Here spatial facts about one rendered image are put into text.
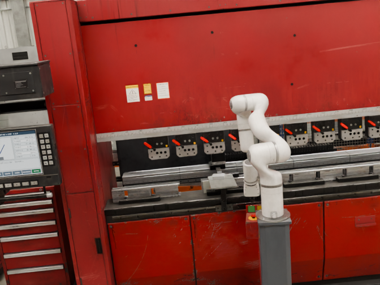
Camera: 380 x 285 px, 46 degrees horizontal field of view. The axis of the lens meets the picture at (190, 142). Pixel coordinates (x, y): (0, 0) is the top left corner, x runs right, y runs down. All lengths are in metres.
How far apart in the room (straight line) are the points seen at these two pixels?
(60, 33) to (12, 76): 0.46
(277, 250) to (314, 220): 0.90
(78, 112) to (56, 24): 0.56
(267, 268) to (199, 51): 1.47
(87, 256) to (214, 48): 1.69
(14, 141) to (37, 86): 0.34
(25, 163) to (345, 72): 2.19
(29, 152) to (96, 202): 0.66
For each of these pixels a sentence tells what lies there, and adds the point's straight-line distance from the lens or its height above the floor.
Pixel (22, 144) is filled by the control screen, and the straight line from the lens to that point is 2.69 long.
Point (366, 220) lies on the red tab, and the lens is 3.53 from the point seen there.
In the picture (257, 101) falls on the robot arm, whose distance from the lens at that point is 2.62.
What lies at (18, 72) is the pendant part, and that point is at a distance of 2.65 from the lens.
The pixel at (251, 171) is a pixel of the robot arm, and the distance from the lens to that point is 2.78.
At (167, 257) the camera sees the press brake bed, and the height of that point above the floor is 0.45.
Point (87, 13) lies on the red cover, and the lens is 3.10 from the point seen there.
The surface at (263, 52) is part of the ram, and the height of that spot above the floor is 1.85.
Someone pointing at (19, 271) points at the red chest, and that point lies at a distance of 3.87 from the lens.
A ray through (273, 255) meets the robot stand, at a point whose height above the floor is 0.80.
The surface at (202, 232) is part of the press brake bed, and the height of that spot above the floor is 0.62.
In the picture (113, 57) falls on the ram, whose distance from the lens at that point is 3.09.
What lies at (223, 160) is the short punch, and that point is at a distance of 3.24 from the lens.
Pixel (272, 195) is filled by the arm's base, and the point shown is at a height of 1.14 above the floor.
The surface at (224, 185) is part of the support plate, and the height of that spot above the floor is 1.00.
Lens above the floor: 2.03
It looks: 14 degrees down
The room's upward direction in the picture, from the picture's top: 5 degrees counter-clockwise
